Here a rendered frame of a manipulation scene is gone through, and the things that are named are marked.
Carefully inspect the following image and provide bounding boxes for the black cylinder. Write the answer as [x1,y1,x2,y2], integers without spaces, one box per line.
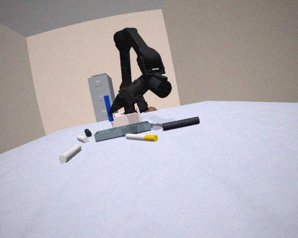
[162,117,200,131]
[84,129,92,137]

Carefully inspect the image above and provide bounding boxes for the grey keyboard with white letter keys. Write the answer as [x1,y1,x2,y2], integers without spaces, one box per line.
[94,121,151,142]

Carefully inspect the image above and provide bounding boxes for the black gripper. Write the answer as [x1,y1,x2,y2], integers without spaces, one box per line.
[108,78,148,114]

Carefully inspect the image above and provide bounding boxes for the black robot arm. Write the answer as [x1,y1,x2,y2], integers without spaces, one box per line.
[113,28,172,113]

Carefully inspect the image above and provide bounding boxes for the blue stylus with grey tip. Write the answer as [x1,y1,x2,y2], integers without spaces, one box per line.
[104,95,114,129]

